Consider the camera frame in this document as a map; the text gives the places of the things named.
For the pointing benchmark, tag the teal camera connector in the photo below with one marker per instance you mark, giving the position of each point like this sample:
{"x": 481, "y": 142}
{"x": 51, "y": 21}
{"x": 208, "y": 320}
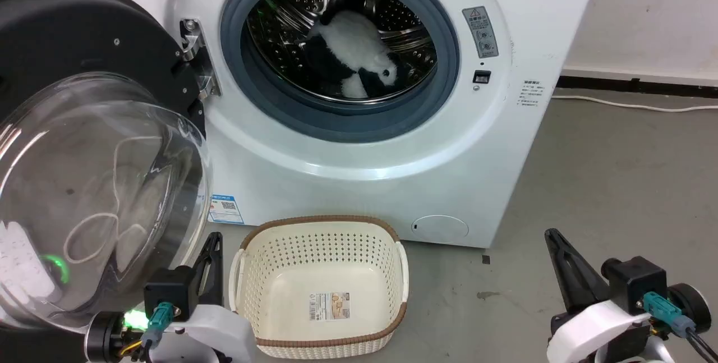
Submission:
{"x": 158, "y": 318}
{"x": 662, "y": 307}

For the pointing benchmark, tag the metal door hinge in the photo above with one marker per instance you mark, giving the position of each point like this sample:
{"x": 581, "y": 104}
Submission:
{"x": 192, "y": 43}

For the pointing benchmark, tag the black and white panda plush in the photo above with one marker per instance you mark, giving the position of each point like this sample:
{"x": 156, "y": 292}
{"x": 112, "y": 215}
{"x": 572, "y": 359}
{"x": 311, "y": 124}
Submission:
{"x": 353, "y": 37}

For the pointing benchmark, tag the black washer door glass bowl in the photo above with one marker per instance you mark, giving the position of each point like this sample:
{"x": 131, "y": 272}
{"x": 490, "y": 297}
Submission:
{"x": 67, "y": 32}

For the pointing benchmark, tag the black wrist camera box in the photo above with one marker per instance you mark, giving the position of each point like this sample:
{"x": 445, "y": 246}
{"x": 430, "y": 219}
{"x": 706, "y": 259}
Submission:
{"x": 636, "y": 281}
{"x": 168, "y": 293}

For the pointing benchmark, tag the paper label with barcode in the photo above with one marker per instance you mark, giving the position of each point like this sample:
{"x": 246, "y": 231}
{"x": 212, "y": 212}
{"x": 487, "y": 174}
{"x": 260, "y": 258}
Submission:
{"x": 330, "y": 306}

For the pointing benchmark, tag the round white filter cover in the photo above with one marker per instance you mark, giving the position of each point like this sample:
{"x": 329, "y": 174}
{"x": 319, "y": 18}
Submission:
{"x": 440, "y": 228}

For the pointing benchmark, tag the grey warning sticker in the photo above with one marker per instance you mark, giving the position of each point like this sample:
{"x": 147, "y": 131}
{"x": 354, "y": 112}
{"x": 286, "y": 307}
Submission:
{"x": 481, "y": 32}

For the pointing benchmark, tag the teal right camera connector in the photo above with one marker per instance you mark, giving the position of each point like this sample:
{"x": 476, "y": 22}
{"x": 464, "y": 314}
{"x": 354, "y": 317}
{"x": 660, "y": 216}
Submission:
{"x": 662, "y": 307}

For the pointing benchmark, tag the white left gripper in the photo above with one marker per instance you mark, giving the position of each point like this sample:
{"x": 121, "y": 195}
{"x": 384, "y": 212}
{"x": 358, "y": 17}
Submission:
{"x": 219, "y": 335}

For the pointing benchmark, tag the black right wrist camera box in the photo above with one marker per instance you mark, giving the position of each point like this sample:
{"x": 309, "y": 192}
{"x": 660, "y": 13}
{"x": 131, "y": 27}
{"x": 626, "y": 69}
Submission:
{"x": 636, "y": 281}

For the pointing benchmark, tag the black wall baseboard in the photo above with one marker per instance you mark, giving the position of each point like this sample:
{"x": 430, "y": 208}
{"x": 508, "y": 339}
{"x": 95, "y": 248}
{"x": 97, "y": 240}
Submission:
{"x": 645, "y": 87}

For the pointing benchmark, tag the white front-load washing machine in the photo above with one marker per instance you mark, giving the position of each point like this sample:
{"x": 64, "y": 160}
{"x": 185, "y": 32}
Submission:
{"x": 449, "y": 183}

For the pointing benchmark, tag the blue QR code sticker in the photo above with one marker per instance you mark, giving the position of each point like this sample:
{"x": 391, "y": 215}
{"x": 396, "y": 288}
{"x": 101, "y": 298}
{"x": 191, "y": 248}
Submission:
{"x": 226, "y": 209}

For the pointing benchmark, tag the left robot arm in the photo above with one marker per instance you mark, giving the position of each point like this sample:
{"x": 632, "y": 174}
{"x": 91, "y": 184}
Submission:
{"x": 106, "y": 338}

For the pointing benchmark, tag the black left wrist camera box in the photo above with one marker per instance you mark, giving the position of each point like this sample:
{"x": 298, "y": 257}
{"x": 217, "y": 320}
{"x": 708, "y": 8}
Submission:
{"x": 168, "y": 293}

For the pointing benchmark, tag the teal left camera connector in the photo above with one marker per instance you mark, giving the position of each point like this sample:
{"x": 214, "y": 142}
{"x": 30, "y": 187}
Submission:
{"x": 158, "y": 318}

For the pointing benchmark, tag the steel perforated washer drum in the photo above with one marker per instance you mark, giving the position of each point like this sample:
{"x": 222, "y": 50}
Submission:
{"x": 280, "y": 9}

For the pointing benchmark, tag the cream laundry basket brown rim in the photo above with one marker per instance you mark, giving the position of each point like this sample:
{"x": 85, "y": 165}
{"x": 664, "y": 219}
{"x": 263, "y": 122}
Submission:
{"x": 280, "y": 295}

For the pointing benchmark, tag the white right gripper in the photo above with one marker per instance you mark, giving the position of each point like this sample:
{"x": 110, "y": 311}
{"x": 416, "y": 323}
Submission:
{"x": 594, "y": 332}

